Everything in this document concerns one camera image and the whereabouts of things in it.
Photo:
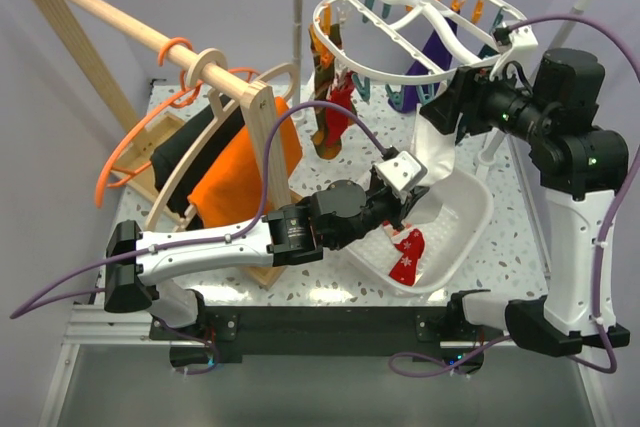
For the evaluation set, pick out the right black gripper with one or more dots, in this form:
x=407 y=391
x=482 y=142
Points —
x=472 y=86

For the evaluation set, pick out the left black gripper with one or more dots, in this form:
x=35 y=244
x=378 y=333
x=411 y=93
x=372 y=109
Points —
x=401 y=209

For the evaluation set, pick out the white sock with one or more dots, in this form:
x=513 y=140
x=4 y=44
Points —
x=436 y=151

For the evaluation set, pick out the red santa sock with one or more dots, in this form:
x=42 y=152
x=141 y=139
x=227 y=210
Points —
x=340 y=112
x=410 y=243

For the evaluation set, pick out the dark green sock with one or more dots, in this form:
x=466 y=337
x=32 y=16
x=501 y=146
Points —
x=487 y=51

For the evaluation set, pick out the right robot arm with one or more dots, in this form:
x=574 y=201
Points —
x=582 y=169

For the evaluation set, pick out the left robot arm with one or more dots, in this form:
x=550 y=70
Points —
x=142 y=266

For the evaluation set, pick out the orange plastic hanger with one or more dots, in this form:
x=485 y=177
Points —
x=190 y=85

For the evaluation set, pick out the white plastic basin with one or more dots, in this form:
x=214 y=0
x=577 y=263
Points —
x=467 y=209

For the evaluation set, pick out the striped olive sock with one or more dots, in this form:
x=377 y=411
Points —
x=317 y=52
x=324 y=151

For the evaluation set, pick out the orange cloth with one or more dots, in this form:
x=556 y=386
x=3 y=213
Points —
x=230 y=189

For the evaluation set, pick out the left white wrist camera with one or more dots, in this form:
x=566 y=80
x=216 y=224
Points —
x=401 y=173

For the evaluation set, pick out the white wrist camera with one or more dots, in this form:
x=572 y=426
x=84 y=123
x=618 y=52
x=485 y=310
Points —
x=401 y=173
x=513 y=44

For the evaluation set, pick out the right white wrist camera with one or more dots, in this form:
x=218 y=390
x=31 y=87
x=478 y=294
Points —
x=513 y=44

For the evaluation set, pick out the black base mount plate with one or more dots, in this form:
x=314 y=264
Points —
x=238 y=332

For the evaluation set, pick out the aluminium frame rail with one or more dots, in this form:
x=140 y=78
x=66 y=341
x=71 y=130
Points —
x=108 y=372

